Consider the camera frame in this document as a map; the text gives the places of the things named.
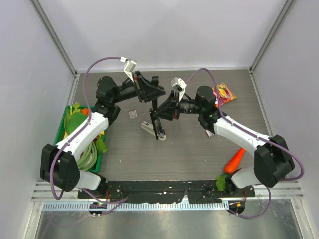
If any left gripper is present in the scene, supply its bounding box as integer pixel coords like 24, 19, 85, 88
112, 71, 165, 104

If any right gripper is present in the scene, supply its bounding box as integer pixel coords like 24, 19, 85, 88
154, 90, 204, 121

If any red white staple box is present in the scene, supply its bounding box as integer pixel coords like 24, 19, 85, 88
129, 110, 137, 119

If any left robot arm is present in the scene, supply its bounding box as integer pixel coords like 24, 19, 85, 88
40, 71, 166, 200

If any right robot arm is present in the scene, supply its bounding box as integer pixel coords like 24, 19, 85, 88
150, 86, 295, 197

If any orange candy bag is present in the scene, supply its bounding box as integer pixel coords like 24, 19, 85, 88
212, 83, 237, 107

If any small orange toy vegetable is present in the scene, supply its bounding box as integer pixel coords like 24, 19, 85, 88
80, 108, 89, 116

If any green toy leaf sprig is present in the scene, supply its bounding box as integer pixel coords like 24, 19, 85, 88
95, 139, 108, 155

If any orange toy carrot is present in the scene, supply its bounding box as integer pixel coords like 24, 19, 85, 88
224, 148, 246, 174

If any green plastic tray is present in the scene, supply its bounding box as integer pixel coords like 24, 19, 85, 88
54, 105, 106, 173

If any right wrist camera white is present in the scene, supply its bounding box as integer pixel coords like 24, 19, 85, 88
171, 77, 187, 101

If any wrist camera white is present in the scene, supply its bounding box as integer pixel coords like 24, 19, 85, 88
171, 77, 187, 101
120, 57, 137, 81

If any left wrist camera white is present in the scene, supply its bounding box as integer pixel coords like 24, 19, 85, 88
120, 57, 137, 81

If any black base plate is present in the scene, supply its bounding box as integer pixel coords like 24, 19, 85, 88
89, 180, 255, 204

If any white slotted cable duct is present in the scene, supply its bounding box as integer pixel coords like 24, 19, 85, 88
42, 201, 229, 212

